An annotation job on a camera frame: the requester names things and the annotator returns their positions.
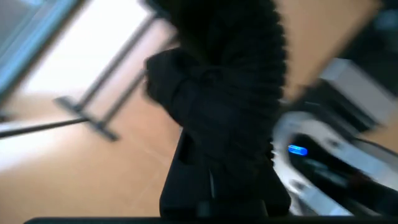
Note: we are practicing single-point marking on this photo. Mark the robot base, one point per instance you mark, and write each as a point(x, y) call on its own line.
point(314, 129)

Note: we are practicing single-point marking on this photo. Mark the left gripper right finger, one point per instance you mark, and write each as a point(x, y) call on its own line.
point(248, 199)

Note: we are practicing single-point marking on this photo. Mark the window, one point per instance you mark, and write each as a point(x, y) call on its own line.
point(18, 37)

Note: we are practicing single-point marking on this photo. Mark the black clothes rack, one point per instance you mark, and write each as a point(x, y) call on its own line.
point(93, 124)

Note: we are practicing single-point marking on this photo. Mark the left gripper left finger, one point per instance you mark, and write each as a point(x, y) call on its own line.
point(183, 193)

